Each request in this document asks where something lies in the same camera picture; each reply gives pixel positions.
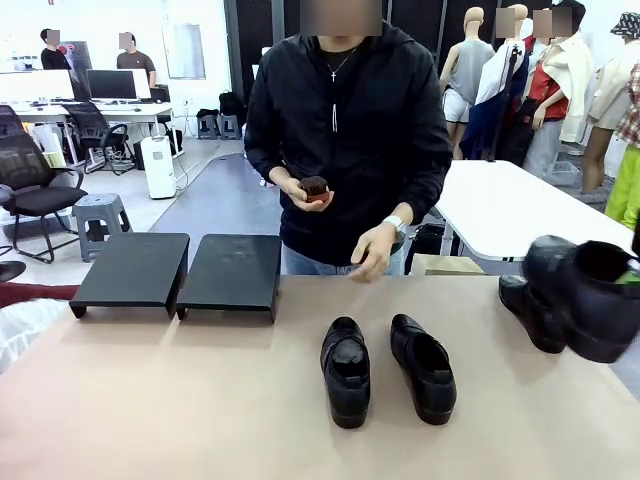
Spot person in black jacket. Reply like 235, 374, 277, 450
243, 19, 454, 277

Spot black mesh office chair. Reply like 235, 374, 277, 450
64, 102, 136, 176
0, 104, 89, 264

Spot neon yellow trousers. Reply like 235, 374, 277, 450
604, 144, 640, 231

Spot dark red cloth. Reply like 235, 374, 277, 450
0, 281, 76, 311

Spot white air purifier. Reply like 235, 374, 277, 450
139, 135, 177, 200

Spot framed wall board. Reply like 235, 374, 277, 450
162, 22, 207, 80

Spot person's right hand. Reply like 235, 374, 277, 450
268, 165, 315, 212

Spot person's left forearm black sleeve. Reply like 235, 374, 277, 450
392, 149, 454, 232

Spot black backpack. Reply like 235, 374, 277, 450
218, 91, 249, 126

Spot red shoe brush brown bristles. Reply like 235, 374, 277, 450
298, 176, 332, 205

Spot white backed monitor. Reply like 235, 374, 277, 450
132, 68, 152, 100

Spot black metal shoe stand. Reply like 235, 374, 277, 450
175, 233, 283, 325
68, 232, 191, 320

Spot grey plastic stool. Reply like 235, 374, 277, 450
72, 193, 134, 264

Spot mannequin in white navy jacket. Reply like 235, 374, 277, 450
459, 4, 531, 161

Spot grey plastic crate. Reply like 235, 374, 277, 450
547, 159, 581, 187

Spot silver cross necklace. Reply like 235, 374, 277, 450
322, 47, 359, 84

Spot background person black shirt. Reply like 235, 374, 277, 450
39, 28, 74, 71

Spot person's right forearm black sleeve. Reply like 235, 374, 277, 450
243, 130, 286, 187

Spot mannequin in red top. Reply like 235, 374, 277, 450
519, 9, 571, 176

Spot black leather loafer shoe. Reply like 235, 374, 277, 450
522, 234, 640, 365
498, 273, 569, 355

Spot black bag under table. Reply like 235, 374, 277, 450
404, 224, 451, 275

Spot background person brown shirt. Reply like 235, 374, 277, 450
116, 32, 157, 86

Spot white office desk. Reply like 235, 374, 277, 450
0, 99, 174, 166

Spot white plastic sheet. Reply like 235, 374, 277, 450
0, 298, 71, 376

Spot black computer monitor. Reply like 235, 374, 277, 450
85, 68, 139, 101

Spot mannequin with bucket hat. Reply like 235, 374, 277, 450
582, 12, 640, 196

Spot person's left hand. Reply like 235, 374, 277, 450
350, 222, 400, 285

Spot black strapped leather shoe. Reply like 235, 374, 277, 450
319, 316, 372, 430
389, 313, 458, 427

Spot mannequin in grey tank top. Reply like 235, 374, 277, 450
439, 7, 496, 161

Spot white folding table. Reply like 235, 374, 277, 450
434, 159, 636, 261

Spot plaid garment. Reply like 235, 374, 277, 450
614, 64, 640, 146

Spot mannequin in cream jacket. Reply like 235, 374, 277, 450
542, 0, 596, 146

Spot tan cardboard box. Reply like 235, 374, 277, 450
414, 253, 486, 277

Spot black banner with red dot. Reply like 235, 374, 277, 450
59, 40, 94, 101

